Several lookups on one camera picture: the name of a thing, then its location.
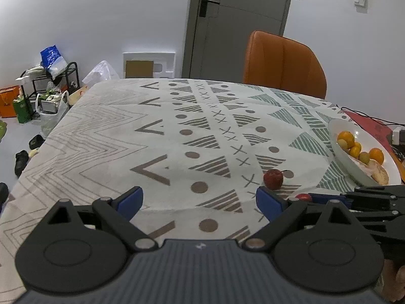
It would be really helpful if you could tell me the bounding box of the white plate blue rim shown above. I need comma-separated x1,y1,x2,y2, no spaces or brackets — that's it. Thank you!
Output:
328,119,402,186

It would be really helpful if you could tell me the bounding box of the black cable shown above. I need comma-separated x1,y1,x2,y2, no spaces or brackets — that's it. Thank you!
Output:
340,106,405,127

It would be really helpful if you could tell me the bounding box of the clear plastic bag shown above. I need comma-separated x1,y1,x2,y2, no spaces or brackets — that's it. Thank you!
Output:
82,61,120,87

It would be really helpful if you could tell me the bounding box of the patterned white tablecloth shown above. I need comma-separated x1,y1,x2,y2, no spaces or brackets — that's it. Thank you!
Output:
1,80,355,303

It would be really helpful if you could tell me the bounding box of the white power adapter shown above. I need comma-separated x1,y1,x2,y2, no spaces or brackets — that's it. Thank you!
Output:
391,126,405,146

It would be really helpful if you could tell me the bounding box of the red orange table mat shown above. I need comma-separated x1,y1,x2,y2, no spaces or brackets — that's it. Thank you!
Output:
340,107,404,183

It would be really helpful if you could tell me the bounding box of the green-yellow small fruit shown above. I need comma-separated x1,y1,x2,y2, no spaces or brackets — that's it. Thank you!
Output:
337,139,348,151

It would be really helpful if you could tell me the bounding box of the orange paper bag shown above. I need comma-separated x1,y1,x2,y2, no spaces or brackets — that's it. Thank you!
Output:
0,86,19,118

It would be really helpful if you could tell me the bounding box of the green paper bag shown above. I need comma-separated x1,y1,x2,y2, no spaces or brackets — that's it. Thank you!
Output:
13,96,34,124

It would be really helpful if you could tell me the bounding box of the peeled pomelo segment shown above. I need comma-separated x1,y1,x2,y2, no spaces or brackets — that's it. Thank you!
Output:
366,159,389,186

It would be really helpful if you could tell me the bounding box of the dark red plum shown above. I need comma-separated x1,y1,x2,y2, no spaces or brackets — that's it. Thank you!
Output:
296,194,313,202

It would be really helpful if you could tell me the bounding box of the large orange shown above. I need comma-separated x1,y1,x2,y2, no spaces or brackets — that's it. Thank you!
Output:
369,147,385,165

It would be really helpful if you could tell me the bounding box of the black shoe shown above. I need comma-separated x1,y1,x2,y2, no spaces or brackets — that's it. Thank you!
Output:
14,150,30,178

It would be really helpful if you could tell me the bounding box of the small yellow kumquat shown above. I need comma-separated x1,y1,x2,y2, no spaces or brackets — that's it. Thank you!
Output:
349,141,362,159

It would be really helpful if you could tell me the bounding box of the grey door with handle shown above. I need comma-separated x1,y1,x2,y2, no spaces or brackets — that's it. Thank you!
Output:
181,0,290,82

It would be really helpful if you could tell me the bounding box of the black metal rack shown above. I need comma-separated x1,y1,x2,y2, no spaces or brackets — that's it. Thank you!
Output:
16,61,81,102

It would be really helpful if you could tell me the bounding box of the person's right hand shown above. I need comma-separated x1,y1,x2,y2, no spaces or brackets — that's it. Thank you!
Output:
382,259,405,302

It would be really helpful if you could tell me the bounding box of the orange leather chair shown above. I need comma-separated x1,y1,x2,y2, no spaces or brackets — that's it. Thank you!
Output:
243,30,327,99

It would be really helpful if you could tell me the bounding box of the white foam packaging with cardboard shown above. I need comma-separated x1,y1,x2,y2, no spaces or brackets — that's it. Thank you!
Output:
123,52,176,78

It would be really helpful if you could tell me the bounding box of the white shopping bag with items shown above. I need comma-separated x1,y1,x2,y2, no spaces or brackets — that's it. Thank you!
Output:
35,91,69,137

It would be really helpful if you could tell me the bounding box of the blue white plastic bag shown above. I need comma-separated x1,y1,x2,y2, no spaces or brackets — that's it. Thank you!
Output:
40,45,68,79

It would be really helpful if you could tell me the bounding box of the red small apple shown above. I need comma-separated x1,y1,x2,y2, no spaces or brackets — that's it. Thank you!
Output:
263,169,284,191

